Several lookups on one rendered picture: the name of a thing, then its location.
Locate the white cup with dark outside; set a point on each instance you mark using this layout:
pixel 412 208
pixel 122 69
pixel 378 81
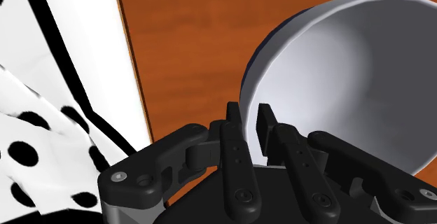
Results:
pixel 358 80

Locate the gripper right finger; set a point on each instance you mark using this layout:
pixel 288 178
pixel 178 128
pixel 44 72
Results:
pixel 300 168

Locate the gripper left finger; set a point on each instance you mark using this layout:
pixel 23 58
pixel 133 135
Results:
pixel 239 168

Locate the white black-spotted robot stand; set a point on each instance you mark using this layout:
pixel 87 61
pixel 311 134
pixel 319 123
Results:
pixel 54 172

